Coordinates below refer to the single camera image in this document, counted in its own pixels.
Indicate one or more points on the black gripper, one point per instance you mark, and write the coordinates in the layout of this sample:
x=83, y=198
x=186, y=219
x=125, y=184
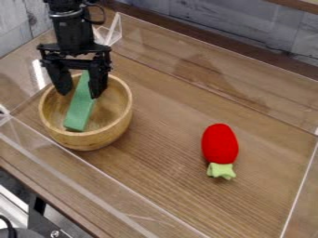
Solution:
x=75, y=51

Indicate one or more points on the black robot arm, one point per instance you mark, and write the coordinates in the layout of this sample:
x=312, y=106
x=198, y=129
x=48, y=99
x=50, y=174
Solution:
x=74, y=5

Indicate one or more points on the brown wooden bowl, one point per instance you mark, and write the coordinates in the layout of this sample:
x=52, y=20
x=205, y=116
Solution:
x=109, y=121

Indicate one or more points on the green foam block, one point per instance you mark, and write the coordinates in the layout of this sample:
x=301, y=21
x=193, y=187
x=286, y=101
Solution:
x=81, y=106

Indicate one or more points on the red plush strawberry toy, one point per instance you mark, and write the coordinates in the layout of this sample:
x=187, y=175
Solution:
x=221, y=151

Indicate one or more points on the clear acrylic corner bracket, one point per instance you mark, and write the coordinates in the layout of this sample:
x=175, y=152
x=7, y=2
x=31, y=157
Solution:
x=109, y=35

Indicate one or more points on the clear acrylic enclosure wall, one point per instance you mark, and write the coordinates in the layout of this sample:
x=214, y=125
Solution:
x=143, y=188

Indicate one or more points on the black metal table frame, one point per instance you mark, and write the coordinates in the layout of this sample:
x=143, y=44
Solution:
x=48, y=222

